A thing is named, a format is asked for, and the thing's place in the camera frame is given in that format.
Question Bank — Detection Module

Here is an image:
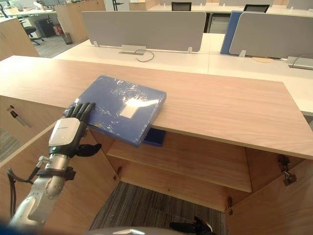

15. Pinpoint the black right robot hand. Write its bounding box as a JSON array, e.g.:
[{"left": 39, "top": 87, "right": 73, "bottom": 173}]
[{"left": 169, "top": 216, "right": 214, "bottom": 235}]

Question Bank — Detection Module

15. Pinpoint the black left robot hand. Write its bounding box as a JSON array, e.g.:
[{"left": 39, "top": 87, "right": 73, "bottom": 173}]
[{"left": 48, "top": 102, "right": 102, "bottom": 159}]

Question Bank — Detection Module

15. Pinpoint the blue plastic-wrapped folder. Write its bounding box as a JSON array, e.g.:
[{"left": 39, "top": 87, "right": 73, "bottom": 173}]
[{"left": 72, "top": 74, "right": 168, "bottom": 148}]

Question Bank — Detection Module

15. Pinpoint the wooden cabinet shelf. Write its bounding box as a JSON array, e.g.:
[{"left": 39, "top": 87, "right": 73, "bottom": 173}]
[{"left": 105, "top": 143, "right": 252, "bottom": 193}]

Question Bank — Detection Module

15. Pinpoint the low wooden cabinet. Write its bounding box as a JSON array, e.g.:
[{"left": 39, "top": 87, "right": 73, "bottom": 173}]
[{"left": 0, "top": 17, "right": 41, "bottom": 62}]

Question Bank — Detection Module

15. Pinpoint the black office chair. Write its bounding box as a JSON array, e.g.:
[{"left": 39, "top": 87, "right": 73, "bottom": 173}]
[{"left": 19, "top": 18, "right": 45, "bottom": 46}]

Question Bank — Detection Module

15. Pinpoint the tall wooden cabinet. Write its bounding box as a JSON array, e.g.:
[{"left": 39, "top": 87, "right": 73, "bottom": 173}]
[{"left": 54, "top": 0, "right": 106, "bottom": 44}]

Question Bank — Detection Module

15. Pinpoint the wooden office cabinet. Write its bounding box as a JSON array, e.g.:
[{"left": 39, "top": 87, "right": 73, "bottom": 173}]
[{"left": 0, "top": 55, "right": 313, "bottom": 235}]

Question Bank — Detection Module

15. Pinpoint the white office desk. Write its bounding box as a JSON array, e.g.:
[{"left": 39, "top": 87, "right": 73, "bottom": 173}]
[{"left": 53, "top": 32, "right": 313, "bottom": 116}]

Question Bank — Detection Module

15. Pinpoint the grey robot body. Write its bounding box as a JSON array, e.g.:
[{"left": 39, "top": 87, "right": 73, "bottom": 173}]
[{"left": 85, "top": 226, "right": 173, "bottom": 235}]

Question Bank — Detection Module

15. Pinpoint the small blue box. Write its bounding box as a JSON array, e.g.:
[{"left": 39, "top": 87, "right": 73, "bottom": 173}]
[{"left": 143, "top": 128, "right": 167, "bottom": 148}]

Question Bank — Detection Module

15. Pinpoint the black mesh trash bin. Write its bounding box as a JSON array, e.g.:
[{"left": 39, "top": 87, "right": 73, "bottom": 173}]
[{"left": 60, "top": 32, "right": 74, "bottom": 46}]

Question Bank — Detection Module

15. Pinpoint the grey desk divider panel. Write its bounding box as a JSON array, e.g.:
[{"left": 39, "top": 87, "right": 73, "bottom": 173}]
[
  {"left": 81, "top": 10, "right": 207, "bottom": 53},
  {"left": 228, "top": 12, "right": 313, "bottom": 60}
]

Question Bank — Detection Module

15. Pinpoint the blue desk divider panel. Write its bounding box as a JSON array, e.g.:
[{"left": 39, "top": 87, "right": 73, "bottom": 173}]
[{"left": 220, "top": 10, "right": 243, "bottom": 55}]

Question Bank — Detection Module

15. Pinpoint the silver cabinet handle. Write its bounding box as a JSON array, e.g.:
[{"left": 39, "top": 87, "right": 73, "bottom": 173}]
[{"left": 6, "top": 105, "right": 33, "bottom": 128}]

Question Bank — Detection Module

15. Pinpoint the silver desk cable flap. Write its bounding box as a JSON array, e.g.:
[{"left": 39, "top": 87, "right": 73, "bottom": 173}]
[
  {"left": 286, "top": 56, "right": 313, "bottom": 71},
  {"left": 119, "top": 44, "right": 148, "bottom": 55}
]

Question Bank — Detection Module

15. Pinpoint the grey cable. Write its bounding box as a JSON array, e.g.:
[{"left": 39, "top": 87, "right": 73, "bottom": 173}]
[{"left": 135, "top": 49, "right": 156, "bottom": 63}]

